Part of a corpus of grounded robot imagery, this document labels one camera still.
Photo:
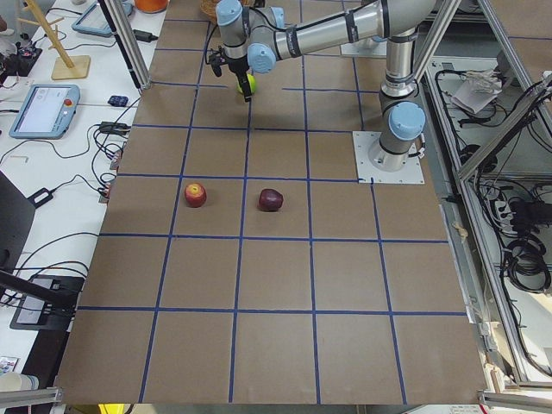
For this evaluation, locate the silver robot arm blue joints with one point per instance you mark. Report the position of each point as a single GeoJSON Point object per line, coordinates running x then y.
{"type": "Point", "coordinates": [256, 37]}

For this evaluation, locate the yellow object bottom edge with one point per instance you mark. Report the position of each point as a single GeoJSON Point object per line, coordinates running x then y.
{"type": "Point", "coordinates": [112, 408]}

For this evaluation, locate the white paper cup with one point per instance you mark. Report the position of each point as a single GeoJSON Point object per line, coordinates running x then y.
{"type": "Point", "coordinates": [13, 382]}

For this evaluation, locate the orange round object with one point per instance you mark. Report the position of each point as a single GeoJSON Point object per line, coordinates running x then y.
{"type": "Point", "coordinates": [151, 6]}

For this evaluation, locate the aluminium frame post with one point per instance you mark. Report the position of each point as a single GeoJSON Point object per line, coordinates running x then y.
{"type": "Point", "coordinates": [118, 22]}

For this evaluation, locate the blue teach pendant tablet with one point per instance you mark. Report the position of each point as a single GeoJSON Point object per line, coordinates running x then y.
{"type": "Point", "coordinates": [46, 112]}

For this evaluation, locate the black power adapter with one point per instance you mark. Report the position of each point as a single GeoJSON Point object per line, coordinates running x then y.
{"type": "Point", "coordinates": [144, 36]}

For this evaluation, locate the black monitor stand base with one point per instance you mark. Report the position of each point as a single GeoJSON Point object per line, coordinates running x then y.
{"type": "Point", "coordinates": [48, 302]}

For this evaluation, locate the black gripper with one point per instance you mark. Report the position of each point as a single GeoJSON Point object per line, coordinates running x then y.
{"type": "Point", "coordinates": [235, 65]}

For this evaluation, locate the dark red apple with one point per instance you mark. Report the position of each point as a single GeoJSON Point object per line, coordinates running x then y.
{"type": "Point", "coordinates": [270, 200]}

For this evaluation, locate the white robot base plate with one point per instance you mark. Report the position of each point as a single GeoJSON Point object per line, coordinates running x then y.
{"type": "Point", "coordinates": [376, 166]}

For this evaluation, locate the red yellow apple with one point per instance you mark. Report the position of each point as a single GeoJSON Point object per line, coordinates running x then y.
{"type": "Point", "coordinates": [195, 195]}

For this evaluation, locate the person hand at edge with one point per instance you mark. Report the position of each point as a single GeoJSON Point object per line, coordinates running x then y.
{"type": "Point", "coordinates": [3, 25]}

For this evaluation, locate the wicker basket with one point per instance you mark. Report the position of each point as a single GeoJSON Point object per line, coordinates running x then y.
{"type": "Point", "coordinates": [208, 7]}

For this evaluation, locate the wooden mug tree stand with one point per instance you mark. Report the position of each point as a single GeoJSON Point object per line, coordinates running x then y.
{"type": "Point", "coordinates": [65, 67]}

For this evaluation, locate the small blue device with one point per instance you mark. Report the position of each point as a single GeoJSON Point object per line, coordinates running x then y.
{"type": "Point", "coordinates": [118, 101]}

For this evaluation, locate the crumpled white paper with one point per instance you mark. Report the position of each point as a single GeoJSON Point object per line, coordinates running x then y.
{"type": "Point", "coordinates": [479, 88]}

